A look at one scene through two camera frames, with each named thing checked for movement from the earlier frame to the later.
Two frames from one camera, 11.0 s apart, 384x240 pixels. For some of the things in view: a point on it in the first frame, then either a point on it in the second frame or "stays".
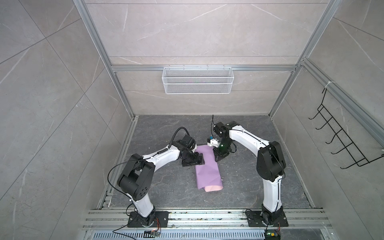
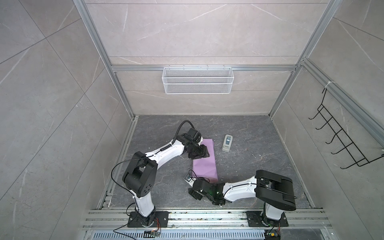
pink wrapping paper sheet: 208,175 stays
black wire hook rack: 359,158 stays
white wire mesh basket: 198,80 stays
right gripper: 220,155 -> 194,194
